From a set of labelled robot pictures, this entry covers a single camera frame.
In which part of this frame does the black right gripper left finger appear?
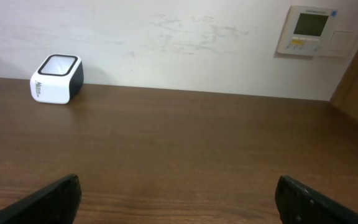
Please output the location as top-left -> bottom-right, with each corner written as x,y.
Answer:
0,174 -> 82,224

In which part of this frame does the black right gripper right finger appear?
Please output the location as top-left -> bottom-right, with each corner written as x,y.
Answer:
275,175 -> 358,224

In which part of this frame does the white barcode scanner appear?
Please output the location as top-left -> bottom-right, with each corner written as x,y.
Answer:
30,54 -> 84,105

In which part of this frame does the wall control panel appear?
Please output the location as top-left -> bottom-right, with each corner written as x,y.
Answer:
277,6 -> 356,58

